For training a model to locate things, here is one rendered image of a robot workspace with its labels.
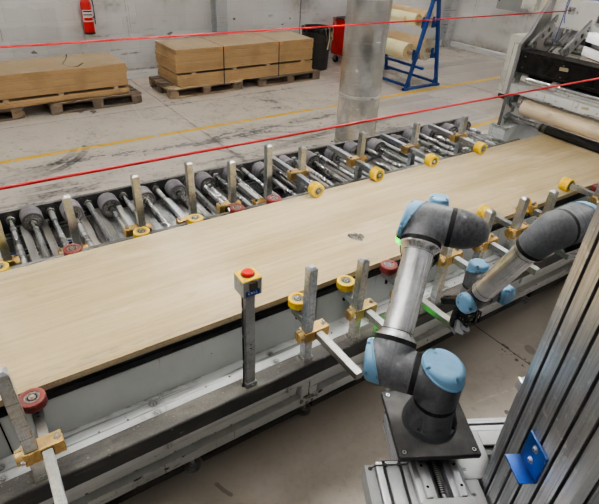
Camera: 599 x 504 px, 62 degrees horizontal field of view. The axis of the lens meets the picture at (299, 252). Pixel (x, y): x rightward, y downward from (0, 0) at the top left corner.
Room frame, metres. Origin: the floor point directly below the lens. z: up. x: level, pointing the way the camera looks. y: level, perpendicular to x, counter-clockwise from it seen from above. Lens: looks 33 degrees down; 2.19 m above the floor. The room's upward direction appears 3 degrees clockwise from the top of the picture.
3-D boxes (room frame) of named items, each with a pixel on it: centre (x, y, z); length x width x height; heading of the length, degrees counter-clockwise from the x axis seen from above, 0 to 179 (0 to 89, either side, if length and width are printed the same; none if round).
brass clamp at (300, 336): (1.48, -0.07, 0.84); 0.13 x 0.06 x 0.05; 125
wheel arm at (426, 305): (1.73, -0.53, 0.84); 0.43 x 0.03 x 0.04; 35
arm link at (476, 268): (1.53, -0.67, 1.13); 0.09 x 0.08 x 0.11; 34
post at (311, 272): (1.47, -0.05, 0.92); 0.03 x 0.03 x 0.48; 35
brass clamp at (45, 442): (0.92, 0.76, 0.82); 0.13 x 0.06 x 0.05; 125
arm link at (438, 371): (0.92, -0.38, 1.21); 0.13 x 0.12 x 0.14; 71
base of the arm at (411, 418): (0.92, -0.39, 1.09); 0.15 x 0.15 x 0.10
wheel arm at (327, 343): (1.44, -0.12, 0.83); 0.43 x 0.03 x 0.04; 35
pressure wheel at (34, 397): (1.04, 0.82, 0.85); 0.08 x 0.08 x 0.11
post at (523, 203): (2.18, -1.08, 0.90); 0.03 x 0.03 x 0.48; 35
